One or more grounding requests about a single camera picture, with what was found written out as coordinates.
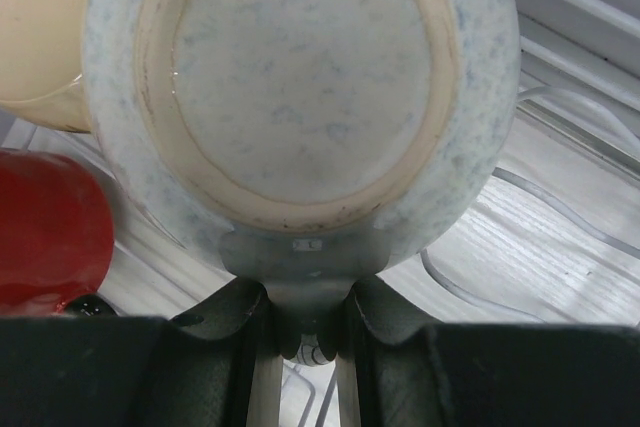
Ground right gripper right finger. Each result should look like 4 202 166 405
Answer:
344 277 639 426

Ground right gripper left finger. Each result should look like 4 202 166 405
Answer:
1 279 274 426

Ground red mug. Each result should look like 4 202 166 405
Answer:
1 148 115 317

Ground white speckled mug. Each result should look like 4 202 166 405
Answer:
80 0 522 366

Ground beige ceramic mug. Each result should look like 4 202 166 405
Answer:
1 0 91 133

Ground white wire dish rack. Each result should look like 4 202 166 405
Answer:
0 0 640 427

